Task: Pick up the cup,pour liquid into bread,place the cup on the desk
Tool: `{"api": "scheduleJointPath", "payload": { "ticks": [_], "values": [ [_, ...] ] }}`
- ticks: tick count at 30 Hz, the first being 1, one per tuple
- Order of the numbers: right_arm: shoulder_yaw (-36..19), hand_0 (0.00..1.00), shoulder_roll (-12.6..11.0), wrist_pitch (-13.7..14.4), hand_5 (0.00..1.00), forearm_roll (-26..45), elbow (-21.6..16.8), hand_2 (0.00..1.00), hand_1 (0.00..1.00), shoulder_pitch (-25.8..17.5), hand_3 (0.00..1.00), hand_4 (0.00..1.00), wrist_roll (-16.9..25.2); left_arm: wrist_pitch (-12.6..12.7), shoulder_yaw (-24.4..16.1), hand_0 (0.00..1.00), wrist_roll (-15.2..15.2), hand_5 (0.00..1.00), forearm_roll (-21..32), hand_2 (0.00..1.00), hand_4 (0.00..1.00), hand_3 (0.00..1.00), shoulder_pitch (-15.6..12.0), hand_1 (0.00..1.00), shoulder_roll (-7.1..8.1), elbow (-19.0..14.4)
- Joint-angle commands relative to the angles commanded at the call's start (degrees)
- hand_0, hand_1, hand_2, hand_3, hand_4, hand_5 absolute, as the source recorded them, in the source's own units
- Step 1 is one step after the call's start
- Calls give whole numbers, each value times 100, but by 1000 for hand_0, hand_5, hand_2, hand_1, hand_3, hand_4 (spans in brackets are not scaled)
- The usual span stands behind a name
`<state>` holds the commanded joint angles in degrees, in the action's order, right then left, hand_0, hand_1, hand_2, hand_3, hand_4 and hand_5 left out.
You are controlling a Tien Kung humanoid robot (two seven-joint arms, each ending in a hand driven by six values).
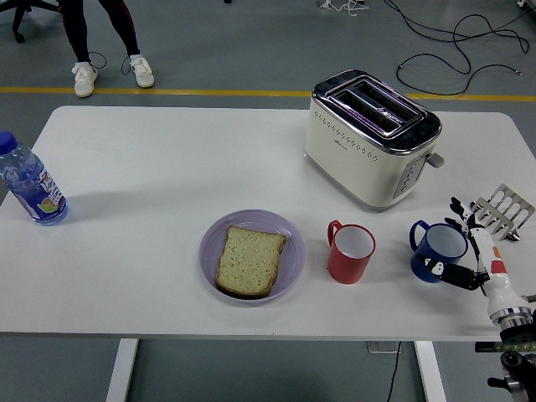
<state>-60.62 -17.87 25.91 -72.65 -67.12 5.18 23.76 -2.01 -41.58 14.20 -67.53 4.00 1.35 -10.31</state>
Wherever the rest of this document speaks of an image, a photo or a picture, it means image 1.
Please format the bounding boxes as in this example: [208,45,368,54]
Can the toast bread slice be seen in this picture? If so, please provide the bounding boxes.
[214,224,288,300]

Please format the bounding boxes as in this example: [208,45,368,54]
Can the white floor cables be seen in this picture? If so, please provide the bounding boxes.
[316,0,370,18]

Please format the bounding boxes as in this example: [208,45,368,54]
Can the steel toast rack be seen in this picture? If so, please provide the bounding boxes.
[471,183,536,243]

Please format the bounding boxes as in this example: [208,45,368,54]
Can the clear blue-capped drink bottle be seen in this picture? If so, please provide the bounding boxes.
[0,130,70,227]

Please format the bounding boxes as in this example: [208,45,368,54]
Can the grey under-table bracket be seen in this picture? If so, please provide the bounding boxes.
[367,341,401,355]

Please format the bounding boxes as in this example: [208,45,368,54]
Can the thin black hanging cable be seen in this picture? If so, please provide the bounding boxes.
[384,341,402,402]

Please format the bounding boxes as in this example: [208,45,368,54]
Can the lilac round plate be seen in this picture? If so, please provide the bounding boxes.
[198,209,307,308]

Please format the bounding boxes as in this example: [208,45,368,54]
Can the blue enamel cup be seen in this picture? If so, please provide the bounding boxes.
[409,219,469,284]

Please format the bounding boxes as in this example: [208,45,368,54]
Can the white table leg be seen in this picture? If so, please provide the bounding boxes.
[105,338,140,402]
[414,341,447,402]

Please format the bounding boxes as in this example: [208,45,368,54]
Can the black floor cable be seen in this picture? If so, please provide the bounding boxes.
[383,0,536,54]
[396,52,523,98]

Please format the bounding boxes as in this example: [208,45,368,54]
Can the table height control panel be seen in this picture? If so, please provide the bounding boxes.
[474,342,536,353]

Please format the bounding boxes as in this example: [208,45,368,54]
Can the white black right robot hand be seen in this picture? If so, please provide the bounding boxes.
[421,196,529,316]

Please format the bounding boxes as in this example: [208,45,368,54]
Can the black office chair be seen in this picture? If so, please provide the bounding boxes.
[0,0,62,43]

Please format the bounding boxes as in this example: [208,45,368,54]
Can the red enamel cup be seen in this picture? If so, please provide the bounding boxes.
[327,219,377,286]

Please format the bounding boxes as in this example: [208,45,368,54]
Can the cream chrome toaster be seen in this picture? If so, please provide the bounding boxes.
[304,69,446,214]

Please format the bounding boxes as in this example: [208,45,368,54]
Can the person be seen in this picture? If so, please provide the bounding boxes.
[58,0,156,99]

